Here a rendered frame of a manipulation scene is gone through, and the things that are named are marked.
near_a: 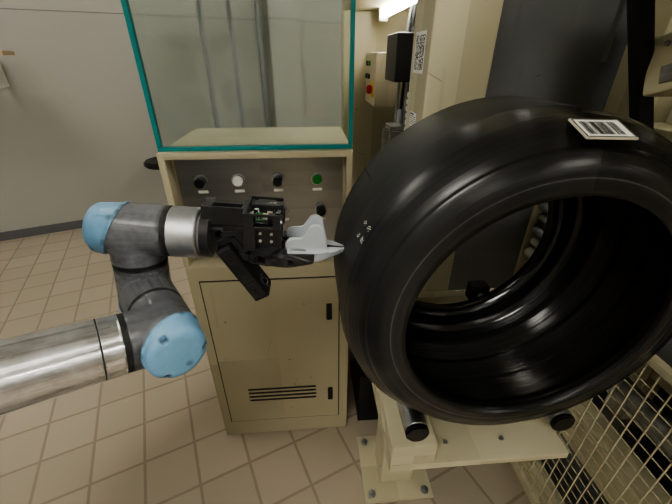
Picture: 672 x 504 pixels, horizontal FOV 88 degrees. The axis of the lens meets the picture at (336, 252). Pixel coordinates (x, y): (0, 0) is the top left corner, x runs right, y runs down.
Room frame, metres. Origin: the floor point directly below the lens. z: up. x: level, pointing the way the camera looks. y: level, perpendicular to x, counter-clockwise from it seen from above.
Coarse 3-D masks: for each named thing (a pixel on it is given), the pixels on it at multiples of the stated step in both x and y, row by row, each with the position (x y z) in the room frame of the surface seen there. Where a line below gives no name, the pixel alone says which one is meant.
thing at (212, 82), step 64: (128, 0) 0.99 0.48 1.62; (192, 0) 1.00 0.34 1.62; (256, 0) 1.02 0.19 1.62; (320, 0) 1.03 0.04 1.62; (192, 64) 1.00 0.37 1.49; (256, 64) 1.01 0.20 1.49; (320, 64) 1.03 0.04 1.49; (192, 128) 1.00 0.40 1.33; (256, 128) 1.01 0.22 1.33; (320, 128) 1.03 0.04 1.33
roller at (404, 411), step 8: (400, 408) 0.44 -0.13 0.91; (408, 408) 0.43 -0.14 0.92; (400, 416) 0.43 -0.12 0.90; (408, 416) 0.41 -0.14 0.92; (416, 416) 0.41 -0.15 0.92; (424, 416) 0.42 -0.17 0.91; (408, 424) 0.40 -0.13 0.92; (416, 424) 0.39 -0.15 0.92; (424, 424) 0.40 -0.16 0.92; (408, 432) 0.39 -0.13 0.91; (416, 432) 0.39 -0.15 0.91; (424, 432) 0.39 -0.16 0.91; (416, 440) 0.39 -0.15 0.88
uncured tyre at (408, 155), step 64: (448, 128) 0.50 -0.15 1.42; (512, 128) 0.42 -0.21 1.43; (640, 128) 0.43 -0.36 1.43; (384, 192) 0.45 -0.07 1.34; (448, 192) 0.39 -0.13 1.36; (512, 192) 0.38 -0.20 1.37; (576, 192) 0.38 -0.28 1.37; (640, 192) 0.39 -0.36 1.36; (384, 256) 0.39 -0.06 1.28; (448, 256) 0.37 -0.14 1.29; (576, 256) 0.65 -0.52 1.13; (640, 256) 0.53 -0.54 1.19; (384, 320) 0.37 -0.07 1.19; (448, 320) 0.65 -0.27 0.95; (512, 320) 0.63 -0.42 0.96; (576, 320) 0.55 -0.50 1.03; (640, 320) 0.47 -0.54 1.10; (384, 384) 0.38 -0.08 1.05; (448, 384) 0.49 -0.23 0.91; (512, 384) 0.48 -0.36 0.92; (576, 384) 0.40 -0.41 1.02
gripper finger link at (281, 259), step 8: (272, 256) 0.43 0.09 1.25; (280, 256) 0.43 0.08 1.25; (288, 256) 0.44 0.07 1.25; (296, 256) 0.44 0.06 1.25; (304, 256) 0.44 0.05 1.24; (312, 256) 0.45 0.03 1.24; (272, 264) 0.43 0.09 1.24; (280, 264) 0.43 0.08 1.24; (288, 264) 0.43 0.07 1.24; (296, 264) 0.43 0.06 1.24; (304, 264) 0.44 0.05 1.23
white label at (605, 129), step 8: (568, 120) 0.42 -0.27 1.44; (576, 120) 0.41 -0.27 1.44; (584, 120) 0.42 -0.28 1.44; (592, 120) 0.42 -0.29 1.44; (600, 120) 0.42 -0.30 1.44; (608, 120) 0.42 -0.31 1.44; (616, 120) 0.42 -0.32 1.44; (576, 128) 0.40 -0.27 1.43; (584, 128) 0.40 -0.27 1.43; (592, 128) 0.40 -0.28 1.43; (600, 128) 0.40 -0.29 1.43; (608, 128) 0.40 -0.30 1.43; (616, 128) 0.40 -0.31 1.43; (624, 128) 0.40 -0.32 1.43; (584, 136) 0.39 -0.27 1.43; (592, 136) 0.38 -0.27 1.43; (600, 136) 0.38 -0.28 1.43; (608, 136) 0.39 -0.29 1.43; (616, 136) 0.39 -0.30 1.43; (624, 136) 0.39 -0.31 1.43; (632, 136) 0.39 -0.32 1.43
